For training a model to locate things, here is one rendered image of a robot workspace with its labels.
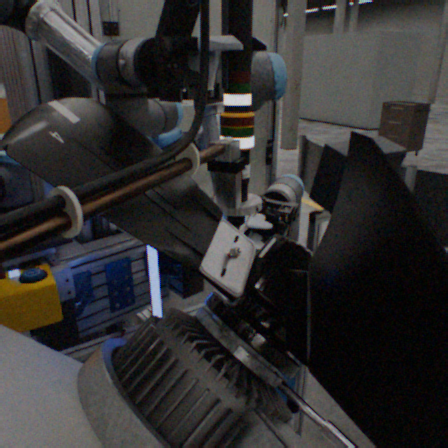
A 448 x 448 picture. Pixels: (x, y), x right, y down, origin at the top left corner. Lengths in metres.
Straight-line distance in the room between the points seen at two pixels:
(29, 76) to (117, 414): 1.04
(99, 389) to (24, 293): 0.42
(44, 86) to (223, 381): 1.05
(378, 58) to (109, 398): 10.08
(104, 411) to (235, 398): 0.13
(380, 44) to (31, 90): 9.46
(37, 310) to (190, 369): 0.49
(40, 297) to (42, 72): 0.70
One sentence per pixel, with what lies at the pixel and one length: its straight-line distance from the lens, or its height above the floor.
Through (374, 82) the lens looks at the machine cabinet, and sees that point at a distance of 10.28.
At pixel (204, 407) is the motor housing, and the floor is 1.15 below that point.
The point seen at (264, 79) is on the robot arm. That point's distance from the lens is 0.98.
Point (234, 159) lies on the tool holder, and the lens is 0.47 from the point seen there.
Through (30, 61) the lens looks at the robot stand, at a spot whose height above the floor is 1.48.
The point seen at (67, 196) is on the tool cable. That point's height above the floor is 1.39.
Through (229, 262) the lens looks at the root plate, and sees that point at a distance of 0.46.
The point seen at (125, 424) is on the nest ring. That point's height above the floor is 1.15.
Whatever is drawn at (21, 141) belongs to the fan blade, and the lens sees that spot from 0.38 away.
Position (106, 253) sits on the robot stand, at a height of 0.94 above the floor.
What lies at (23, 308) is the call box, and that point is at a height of 1.04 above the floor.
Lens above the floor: 1.46
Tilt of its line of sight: 23 degrees down
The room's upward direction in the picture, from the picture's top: straight up
